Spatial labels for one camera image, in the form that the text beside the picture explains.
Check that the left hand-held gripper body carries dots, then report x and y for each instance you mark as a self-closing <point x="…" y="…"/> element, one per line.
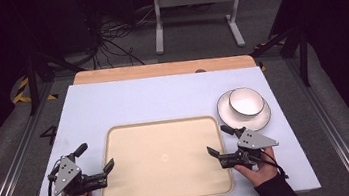
<point x="66" y="173"/>

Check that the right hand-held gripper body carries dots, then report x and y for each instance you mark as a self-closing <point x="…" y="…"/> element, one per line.
<point x="255" y="141"/>

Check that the white plate with dark rim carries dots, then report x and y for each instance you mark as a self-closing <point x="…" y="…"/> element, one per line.
<point x="253" y="123"/>

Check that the white bowl with dark rim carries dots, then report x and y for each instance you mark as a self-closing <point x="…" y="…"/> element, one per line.
<point x="247" y="102"/>

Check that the beige plastic tray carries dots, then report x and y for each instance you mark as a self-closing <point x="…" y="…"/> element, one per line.
<point x="165" y="179"/>

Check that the person's right hand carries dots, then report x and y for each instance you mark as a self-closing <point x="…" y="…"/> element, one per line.
<point x="261" y="174"/>

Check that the white table board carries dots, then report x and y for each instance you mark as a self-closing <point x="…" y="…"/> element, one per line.
<point x="145" y="98"/>

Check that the black metal stand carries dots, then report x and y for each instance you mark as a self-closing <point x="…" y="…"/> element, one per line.
<point x="303" y="55"/>
<point x="32" y="85"/>

